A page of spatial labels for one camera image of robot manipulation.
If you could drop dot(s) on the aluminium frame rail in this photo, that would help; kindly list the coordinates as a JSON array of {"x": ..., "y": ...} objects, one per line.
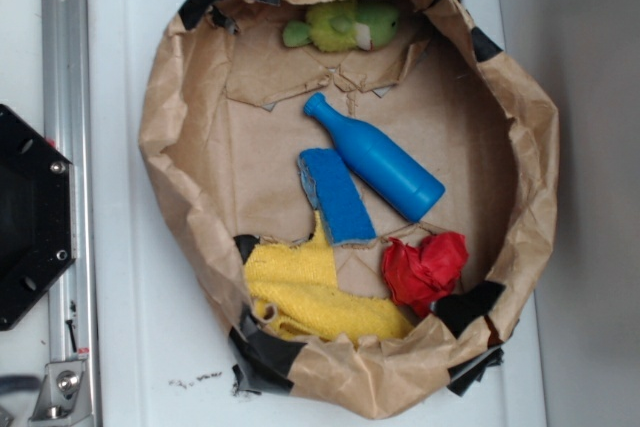
[{"x": 73, "y": 329}]

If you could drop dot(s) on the blue plastic bottle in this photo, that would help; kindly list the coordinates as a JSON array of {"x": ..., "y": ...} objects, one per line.
[{"x": 381, "y": 163}]

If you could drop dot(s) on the yellow terry cloth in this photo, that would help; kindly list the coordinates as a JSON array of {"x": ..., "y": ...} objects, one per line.
[{"x": 295, "y": 290}]

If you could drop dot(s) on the black hexagonal mount plate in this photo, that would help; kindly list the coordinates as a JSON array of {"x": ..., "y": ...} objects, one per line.
[{"x": 36, "y": 223}]

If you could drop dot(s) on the brown paper bin liner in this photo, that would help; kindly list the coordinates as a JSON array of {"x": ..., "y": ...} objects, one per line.
[{"x": 221, "y": 131}]

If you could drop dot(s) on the green plush toy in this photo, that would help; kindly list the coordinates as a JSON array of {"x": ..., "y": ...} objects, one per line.
[{"x": 344, "y": 25}]

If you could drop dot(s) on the white tray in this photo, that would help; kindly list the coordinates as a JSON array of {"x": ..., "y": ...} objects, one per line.
[{"x": 164, "y": 361}]

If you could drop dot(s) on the red crumpled paper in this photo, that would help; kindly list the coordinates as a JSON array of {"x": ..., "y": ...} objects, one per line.
[{"x": 419, "y": 276}]

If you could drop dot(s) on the blue sponge block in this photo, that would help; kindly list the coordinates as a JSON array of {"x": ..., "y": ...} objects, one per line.
[{"x": 332, "y": 192}]

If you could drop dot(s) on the metal corner bracket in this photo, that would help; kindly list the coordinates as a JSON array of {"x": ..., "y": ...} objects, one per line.
[{"x": 64, "y": 398}]

